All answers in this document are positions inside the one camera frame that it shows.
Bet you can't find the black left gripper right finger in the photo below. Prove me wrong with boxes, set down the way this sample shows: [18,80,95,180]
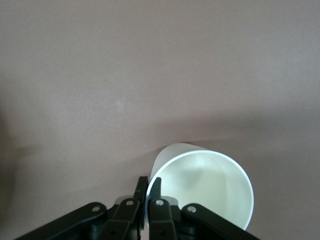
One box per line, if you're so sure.
[148,176,255,240]

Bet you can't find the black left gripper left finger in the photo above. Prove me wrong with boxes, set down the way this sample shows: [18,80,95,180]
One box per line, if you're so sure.
[14,176,149,240]

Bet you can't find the white paper cup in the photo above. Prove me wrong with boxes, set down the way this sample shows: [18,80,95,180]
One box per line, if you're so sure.
[146,142,255,231]

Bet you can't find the brown table cover mat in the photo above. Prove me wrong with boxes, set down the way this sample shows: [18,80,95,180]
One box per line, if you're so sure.
[0,0,320,240]

